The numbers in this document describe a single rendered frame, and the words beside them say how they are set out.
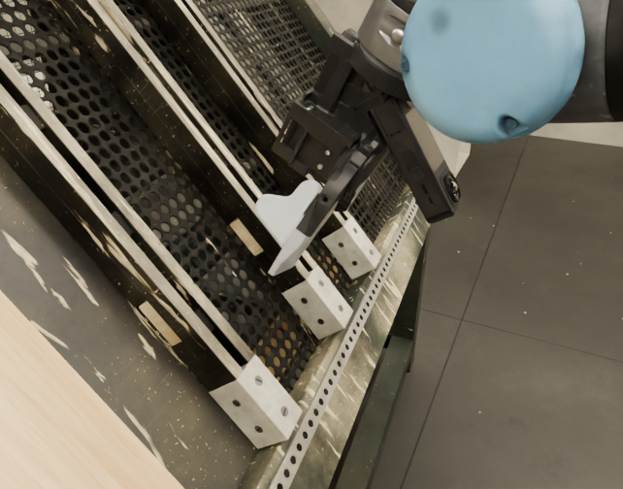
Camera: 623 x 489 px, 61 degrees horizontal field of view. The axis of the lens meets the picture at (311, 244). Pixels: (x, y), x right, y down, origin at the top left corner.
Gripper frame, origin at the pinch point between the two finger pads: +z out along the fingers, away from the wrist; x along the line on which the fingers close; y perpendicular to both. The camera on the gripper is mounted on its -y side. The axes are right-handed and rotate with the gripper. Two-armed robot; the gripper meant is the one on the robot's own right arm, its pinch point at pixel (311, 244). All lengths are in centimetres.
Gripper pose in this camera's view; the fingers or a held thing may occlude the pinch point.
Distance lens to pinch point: 54.2
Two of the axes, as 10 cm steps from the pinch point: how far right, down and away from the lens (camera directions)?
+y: -8.0, -5.9, 1.0
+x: -4.3, 4.5, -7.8
